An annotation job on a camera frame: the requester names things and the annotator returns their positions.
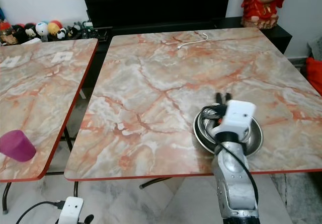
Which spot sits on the small panda toy figure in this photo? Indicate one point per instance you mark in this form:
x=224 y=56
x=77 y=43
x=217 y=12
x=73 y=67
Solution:
x=62 y=33

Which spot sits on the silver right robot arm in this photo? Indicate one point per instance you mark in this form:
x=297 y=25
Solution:
x=234 y=183

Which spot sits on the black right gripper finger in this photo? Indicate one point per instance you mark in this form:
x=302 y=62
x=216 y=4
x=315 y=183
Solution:
x=218 y=99
x=227 y=99

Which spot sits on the black metal table leg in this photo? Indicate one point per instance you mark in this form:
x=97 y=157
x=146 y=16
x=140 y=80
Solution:
x=155 y=182
x=75 y=183
x=6 y=196

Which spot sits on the red cloth object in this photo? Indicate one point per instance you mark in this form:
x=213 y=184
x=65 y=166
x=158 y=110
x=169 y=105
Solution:
x=315 y=75

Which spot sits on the black toy figure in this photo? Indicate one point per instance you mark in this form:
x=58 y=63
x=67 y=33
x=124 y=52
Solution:
x=18 y=31

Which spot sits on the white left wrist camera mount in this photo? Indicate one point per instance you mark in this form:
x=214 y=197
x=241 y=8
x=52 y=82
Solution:
x=71 y=210

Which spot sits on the white square paper label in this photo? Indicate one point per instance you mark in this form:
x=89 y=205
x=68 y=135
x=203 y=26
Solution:
x=10 y=61
x=63 y=57

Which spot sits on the white blue round toy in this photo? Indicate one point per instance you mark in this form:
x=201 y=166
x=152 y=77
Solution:
x=42 y=29

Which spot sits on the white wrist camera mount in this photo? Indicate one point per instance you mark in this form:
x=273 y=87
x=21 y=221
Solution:
x=237 y=118
x=71 y=210

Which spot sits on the purple plastic cup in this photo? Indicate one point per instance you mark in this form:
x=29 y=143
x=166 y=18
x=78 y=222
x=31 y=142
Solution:
x=17 y=146

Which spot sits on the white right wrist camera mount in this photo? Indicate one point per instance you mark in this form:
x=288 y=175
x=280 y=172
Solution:
x=237 y=118

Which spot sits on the red laughing buddha statue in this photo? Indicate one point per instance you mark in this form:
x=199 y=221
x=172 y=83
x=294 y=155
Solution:
x=259 y=5

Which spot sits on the dark toy figure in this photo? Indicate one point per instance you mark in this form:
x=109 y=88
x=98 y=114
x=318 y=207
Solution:
x=74 y=31

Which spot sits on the grey cloth object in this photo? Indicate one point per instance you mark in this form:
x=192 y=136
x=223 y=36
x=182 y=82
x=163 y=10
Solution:
x=316 y=48

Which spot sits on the red capped toy figure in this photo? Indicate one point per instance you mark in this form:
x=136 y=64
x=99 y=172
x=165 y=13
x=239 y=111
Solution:
x=5 y=31

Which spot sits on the green toy figure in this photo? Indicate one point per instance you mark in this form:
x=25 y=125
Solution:
x=86 y=25

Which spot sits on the black television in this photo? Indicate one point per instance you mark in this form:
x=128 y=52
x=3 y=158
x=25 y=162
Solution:
x=156 y=1

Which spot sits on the stainless steel bowl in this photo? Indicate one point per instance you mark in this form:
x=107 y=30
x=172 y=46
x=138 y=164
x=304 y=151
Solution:
x=255 y=133

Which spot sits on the yellow red round toy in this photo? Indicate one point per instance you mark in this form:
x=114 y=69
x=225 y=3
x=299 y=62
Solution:
x=54 y=27

